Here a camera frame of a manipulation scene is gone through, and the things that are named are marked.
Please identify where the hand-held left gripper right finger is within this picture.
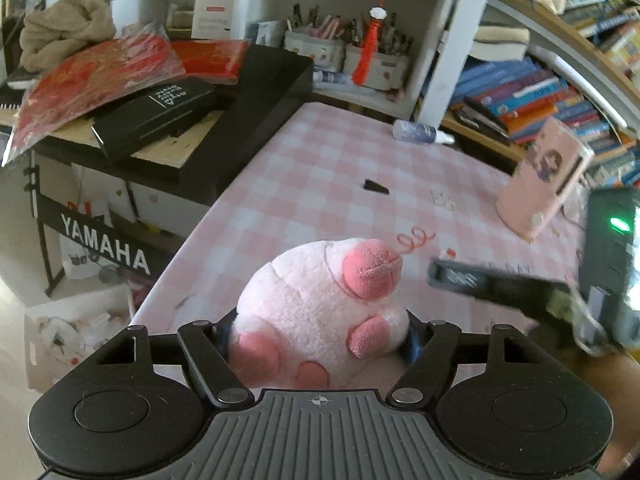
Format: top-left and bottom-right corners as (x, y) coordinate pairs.
(387, 310), (553, 408)

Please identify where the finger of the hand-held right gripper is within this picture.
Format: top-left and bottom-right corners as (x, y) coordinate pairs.
(427, 257), (573, 323)

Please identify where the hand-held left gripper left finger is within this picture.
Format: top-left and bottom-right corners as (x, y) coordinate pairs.
(92, 310), (255, 409)

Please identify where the pink plush toy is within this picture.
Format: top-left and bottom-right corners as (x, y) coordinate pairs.
(229, 237), (412, 391)

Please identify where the pink box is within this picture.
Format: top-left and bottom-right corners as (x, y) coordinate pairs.
(495, 117), (596, 243)

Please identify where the white storage bin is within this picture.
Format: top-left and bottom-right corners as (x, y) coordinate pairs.
(24, 285), (136, 396)

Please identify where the black stapler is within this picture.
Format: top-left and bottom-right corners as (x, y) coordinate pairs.
(452, 102), (511, 136)

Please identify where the small spray bottle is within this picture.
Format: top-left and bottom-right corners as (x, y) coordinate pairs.
(392, 119), (456, 145)

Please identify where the row of colourful books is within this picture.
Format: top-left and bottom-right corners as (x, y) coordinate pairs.
(450, 0), (640, 186)

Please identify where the pink checkered tablecloth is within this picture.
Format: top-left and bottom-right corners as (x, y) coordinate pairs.
(132, 101), (640, 391)

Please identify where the white pen holder box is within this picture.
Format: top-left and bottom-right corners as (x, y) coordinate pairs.
(344, 42), (413, 91)
(284, 27), (346, 73)

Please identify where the black electric piano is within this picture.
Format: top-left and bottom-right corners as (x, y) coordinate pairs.
(27, 44), (328, 298)

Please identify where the black box white print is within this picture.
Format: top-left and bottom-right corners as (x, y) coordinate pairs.
(92, 77), (218, 163)

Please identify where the white wooden bookshelf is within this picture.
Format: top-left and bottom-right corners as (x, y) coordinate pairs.
(45, 0), (640, 151)

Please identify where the red tassel ornament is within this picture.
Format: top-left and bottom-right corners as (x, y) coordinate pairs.
(351, 0), (398, 88)

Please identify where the flat red envelope pack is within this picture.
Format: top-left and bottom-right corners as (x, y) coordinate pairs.
(172, 40), (251, 86)

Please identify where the red plastic packet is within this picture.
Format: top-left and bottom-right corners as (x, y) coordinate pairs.
(2, 35), (186, 168)

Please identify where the white box red label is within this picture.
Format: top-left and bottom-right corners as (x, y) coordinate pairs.
(191, 0), (236, 41)

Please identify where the beige cloth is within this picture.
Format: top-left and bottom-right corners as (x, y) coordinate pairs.
(19, 0), (117, 73)

